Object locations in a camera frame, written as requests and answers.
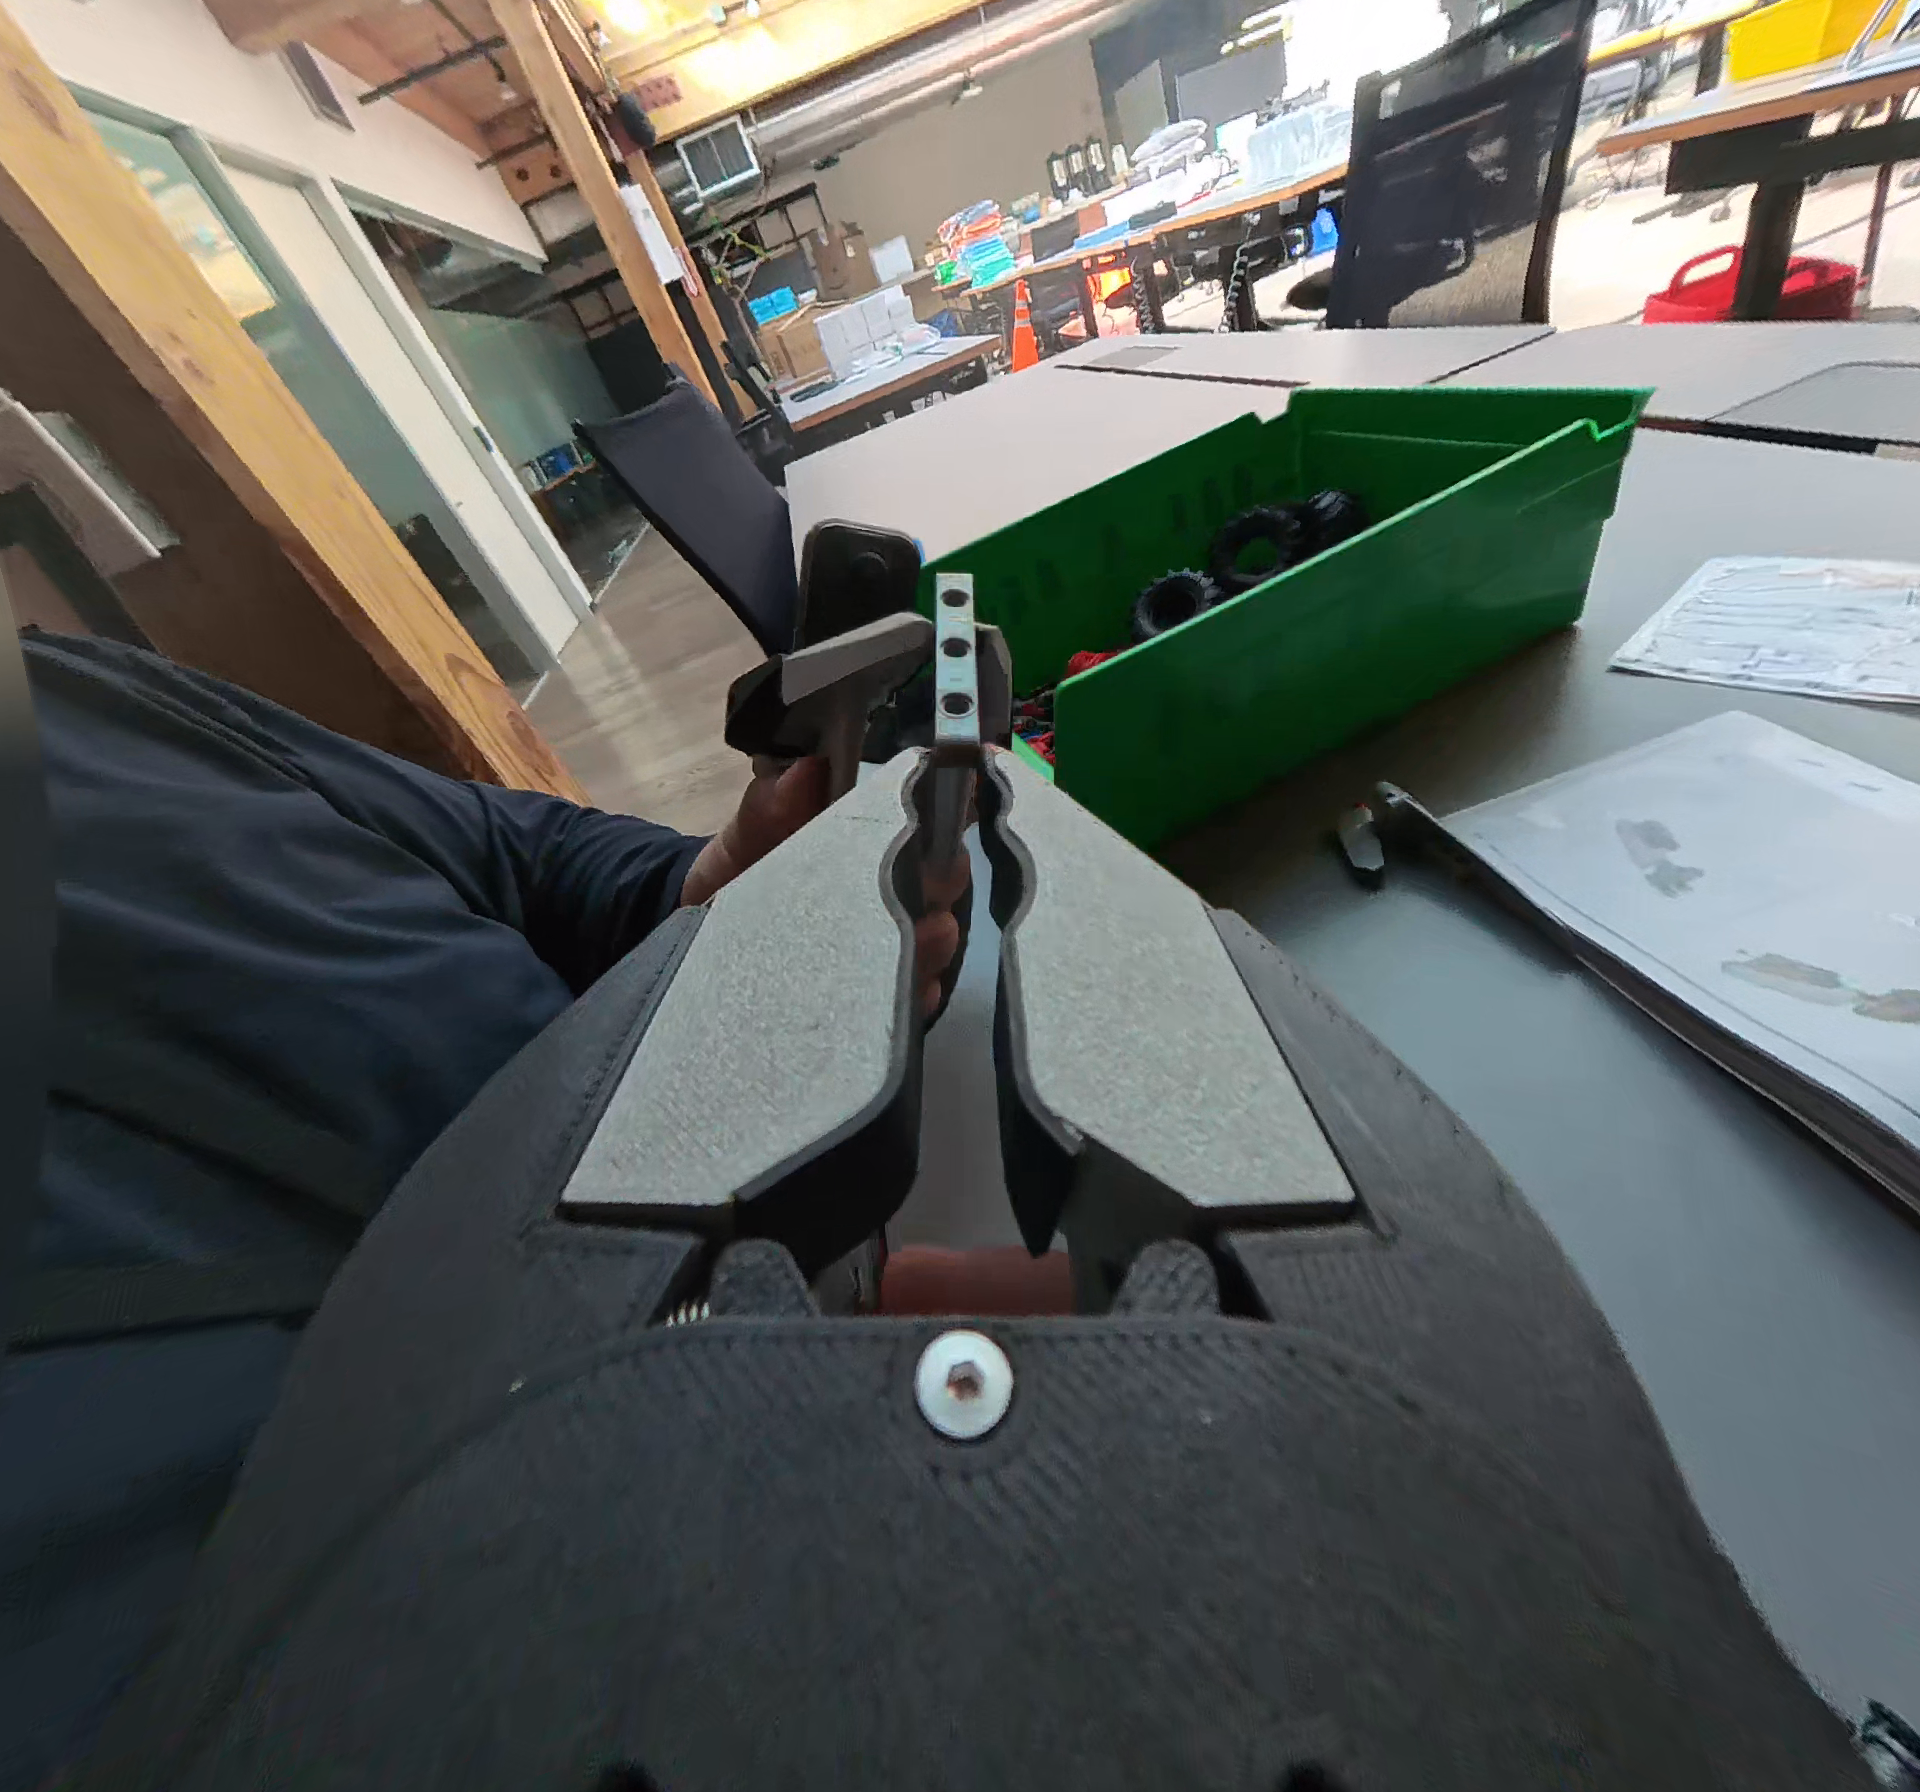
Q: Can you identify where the stack of white boxes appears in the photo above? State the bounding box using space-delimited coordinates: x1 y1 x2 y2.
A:
814 281 928 379

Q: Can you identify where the pile of mixed lego pieces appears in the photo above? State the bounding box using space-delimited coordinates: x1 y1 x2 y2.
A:
1010 640 1115 768

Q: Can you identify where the yellow plastic bin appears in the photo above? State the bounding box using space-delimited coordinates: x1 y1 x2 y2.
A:
1723 0 1910 86

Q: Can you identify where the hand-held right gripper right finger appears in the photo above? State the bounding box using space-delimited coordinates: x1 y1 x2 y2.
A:
974 753 1360 1312

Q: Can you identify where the dark fabric office chair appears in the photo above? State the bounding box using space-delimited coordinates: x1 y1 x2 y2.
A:
575 377 802 658

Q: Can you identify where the lego instruction booklet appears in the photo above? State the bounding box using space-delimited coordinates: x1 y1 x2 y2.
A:
1433 708 1920 1216

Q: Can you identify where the long cluttered work table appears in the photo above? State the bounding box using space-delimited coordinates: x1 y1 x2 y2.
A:
960 162 1353 326

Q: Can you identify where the large wooden beam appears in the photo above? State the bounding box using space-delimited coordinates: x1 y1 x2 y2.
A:
0 4 591 807

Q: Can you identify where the clear plastic parts bag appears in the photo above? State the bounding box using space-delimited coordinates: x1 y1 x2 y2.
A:
1608 555 1920 706

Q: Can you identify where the wooden support post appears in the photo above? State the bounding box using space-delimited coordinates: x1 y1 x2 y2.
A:
462 0 725 402

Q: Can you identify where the short grey lego beam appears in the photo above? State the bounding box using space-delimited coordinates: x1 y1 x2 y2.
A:
929 571 987 897

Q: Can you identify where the wooden top work table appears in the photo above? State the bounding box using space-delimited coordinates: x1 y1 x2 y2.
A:
776 333 1005 439

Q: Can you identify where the white board panel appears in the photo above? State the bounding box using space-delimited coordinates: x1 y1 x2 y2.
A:
1280 0 1452 102

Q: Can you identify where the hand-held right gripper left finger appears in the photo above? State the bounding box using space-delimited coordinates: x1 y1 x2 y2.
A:
558 753 944 1275

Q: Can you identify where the red plastic basket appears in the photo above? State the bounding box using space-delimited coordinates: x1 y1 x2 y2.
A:
1641 246 1863 326

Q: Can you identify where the green plastic bin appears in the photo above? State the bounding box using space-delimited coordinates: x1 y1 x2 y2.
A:
919 386 1655 858

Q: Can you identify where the person's left forearm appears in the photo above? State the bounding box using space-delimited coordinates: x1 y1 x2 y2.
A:
451 776 711 1002

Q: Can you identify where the black leg wooden table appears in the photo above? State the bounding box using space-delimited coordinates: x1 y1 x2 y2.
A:
1594 41 1920 326

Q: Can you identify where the person's left hand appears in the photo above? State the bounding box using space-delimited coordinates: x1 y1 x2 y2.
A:
682 758 965 1029

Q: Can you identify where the black mesh office chair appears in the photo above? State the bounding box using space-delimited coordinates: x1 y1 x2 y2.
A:
1290 0 1607 333

